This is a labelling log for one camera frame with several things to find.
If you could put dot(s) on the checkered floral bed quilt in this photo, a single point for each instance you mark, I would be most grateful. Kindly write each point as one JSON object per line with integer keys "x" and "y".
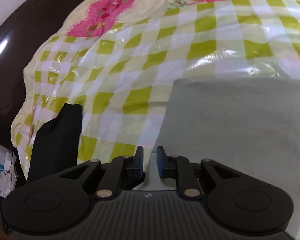
{"x": 118, "y": 59}

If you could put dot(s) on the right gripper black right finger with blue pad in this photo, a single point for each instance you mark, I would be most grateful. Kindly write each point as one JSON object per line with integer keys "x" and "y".
{"x": 226, "y": 202}

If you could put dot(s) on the light grey pants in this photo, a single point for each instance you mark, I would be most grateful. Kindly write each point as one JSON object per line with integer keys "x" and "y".
{"x": 249, "y": 125}

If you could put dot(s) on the dark brown headboard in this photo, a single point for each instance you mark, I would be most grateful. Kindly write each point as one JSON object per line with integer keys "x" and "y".
{"x": 21, "y": 35}

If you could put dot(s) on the white items beside bed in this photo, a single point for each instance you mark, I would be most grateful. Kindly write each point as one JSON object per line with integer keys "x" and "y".
{"x": 8, "y": 175}

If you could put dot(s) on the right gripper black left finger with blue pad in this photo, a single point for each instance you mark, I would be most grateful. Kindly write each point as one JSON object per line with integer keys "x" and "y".
{"x": 61, "y": 201}

